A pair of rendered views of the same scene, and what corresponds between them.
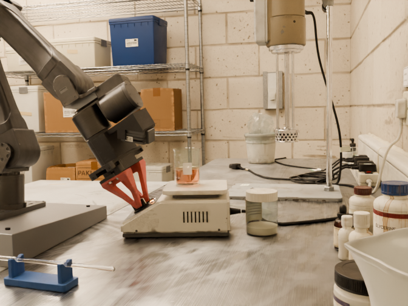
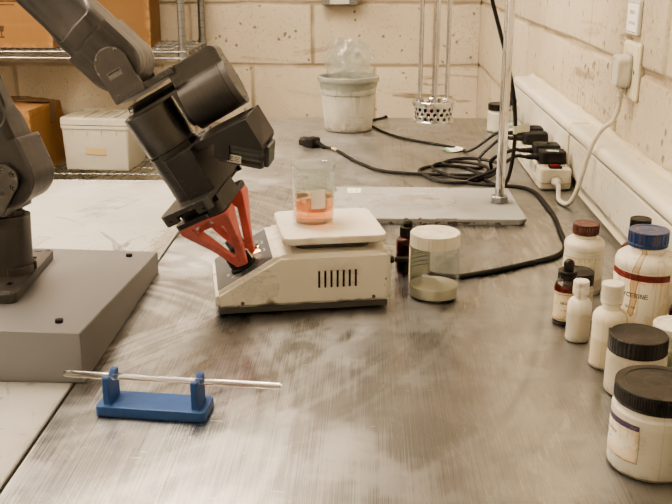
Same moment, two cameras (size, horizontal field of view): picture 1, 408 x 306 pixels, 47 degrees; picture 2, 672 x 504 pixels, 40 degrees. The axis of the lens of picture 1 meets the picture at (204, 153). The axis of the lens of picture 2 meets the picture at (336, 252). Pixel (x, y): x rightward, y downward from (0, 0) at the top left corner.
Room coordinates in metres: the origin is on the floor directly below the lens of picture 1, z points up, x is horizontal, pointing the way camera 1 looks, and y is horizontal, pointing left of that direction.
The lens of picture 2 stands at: (-0.15, 0.22, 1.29)
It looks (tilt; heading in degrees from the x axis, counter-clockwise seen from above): 18 degrees down; 348
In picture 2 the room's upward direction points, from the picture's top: straight up
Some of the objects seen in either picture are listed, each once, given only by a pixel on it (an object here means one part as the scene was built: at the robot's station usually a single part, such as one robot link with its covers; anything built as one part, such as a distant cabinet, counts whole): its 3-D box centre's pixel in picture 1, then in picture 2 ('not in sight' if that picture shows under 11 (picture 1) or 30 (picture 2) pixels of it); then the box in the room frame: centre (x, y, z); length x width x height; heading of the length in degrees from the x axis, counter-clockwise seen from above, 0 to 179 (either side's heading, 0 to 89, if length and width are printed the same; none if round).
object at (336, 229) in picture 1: (342, 226); (567, 290); (0.74, -0.22, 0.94); 0.03 x 0.03 x 0.07
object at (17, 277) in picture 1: (40, 271); (154, 393); (0.62, 0.23, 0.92); 0.10 x 0.03 x 0.04; 71
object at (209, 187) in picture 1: (196, 187); (328, 225); (0.89, 0.02, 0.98); 0.12 x 0.12 x 0.01; 87
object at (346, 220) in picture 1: (346, 237); (579, 310); (0.69, -0.21, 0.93); 0.03 x 0.03 x 0.07
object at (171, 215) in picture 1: (183, 209); (306, 261); (0.89, 0.04, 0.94); 0.22 x 0.13 x 0.08; 87
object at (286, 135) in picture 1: (286, 95); (436, 40); (1.24, -0.22, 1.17); 0.07 x 0.07 x 0.25
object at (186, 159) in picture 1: (186, 166); (311, 192); (0.89, 0.03, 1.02); 0.06 x 0.05 x 0.08; 32
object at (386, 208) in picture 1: (394, 219); (643, 280); (0.70, -0.29, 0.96); 0.06 x 0.06 x 0.11
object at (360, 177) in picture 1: (362, 170); (536, 154); (1.50, -0.51, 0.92); 0.40 x 0.06 x 0.04; 166
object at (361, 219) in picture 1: (361, 243); (609, 324); (0.62, -0.21, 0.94); 0.03 x 0.03 x 0.09
